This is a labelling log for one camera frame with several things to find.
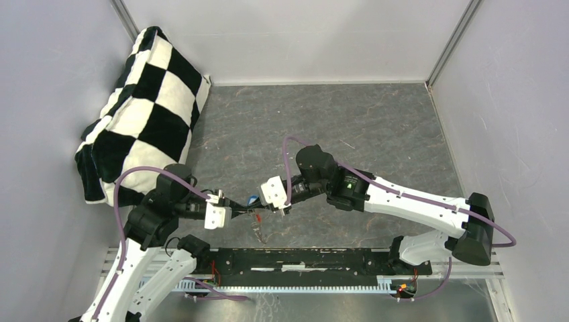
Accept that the right electronics board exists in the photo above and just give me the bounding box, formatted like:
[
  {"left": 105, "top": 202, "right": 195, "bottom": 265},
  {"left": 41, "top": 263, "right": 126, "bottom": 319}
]
[{"left": 391, "top": 268, "right": 419, "bottom": 301}]

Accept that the white toothed cable duct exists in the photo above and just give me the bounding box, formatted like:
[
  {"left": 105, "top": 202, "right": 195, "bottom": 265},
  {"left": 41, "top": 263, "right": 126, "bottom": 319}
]
[{"left": 172, "top": 277, "right": 396, "bottom": 295}]

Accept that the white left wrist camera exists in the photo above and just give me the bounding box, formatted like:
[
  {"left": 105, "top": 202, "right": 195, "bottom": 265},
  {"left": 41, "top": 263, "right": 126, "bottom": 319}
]
[{"left": 204, "top": 190, "right": 232, "bottom": 230}]

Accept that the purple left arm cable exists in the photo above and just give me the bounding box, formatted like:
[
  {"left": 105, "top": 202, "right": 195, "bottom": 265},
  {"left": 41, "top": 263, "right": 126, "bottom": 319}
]
[{"left": 91, "top": 166, "right": 212, "bottom": 322}]

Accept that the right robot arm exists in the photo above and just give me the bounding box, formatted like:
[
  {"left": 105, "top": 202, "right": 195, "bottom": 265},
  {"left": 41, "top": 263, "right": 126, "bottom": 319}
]
[{"left": 291, "top": 145, "right": 495, "bottom": 274}]

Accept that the black white checkered pillow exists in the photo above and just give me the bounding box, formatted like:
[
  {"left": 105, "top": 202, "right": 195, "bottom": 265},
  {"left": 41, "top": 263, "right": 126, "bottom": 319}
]
[{"left": 74, "top": 26, "right": 212, "bottom": 207}]

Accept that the electronics board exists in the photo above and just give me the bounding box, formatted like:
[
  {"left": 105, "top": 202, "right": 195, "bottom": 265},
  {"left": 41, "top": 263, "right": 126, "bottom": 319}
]
[
  {"left": 194, "top": 261, "right": 221, "bottom": 290},
  {"left": 391, "top": 268, "right": 419, "bottom": 301}
]

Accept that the left electronics board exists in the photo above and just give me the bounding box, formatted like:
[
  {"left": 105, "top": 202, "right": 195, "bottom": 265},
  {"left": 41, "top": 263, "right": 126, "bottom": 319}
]
[{"left": 194, "top": 261, "right": 221, "bottom": 290}]

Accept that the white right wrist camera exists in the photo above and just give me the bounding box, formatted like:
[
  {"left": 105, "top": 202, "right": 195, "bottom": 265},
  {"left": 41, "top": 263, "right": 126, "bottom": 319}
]
[{"left": 258, "top": 176, "right": 291, "bottom": 210}]

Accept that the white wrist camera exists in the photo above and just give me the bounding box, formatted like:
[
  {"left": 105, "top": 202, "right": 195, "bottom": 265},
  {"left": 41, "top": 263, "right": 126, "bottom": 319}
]
[
  {"left": 204, "top": 190, "right": 232, "bottom": 230},
  {"left": 258, "top": 176, "right": 291, "bottom": 210}
]

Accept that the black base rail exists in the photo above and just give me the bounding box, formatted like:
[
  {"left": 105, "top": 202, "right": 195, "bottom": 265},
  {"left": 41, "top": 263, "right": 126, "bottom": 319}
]
[{"left": 194, "top": 248, "right": 432, "bottom": 287}]

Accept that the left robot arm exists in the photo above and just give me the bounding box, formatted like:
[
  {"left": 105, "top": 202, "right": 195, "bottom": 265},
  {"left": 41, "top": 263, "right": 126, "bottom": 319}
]
[{"left": 76, "top": 164, "right": 250, "bottom": 321}]

